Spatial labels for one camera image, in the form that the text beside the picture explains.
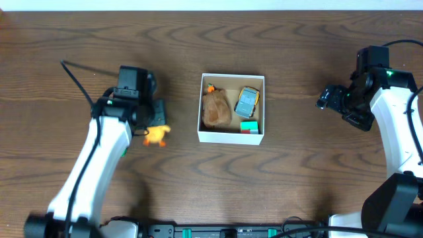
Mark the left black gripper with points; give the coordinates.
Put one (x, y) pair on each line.
(158, 113)

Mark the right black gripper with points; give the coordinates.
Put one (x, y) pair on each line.
(330, 97)

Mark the orange duck toy blue hat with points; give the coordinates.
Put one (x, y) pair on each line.
(156, 134)

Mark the green round spinner toy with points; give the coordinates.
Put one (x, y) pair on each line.
(124, 152)

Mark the brown plush toy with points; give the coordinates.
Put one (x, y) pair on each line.
(216, 111)

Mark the multicoloured puzzle cube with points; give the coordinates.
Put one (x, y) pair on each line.
(249, 127)

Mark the yellow grey toy truck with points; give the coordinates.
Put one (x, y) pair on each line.
(247, 100)

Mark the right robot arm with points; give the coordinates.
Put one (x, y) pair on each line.
(384, 96)

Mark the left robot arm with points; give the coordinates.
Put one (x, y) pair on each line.
(115, 116)

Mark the white cardboard box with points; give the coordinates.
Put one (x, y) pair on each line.
(232, 86)

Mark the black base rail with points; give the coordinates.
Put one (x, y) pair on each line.
(251, 231)

